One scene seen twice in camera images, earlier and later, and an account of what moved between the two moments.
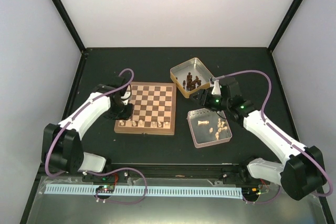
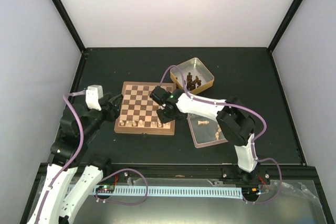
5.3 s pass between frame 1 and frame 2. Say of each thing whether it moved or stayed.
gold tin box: stayed
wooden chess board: stayed
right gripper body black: moved
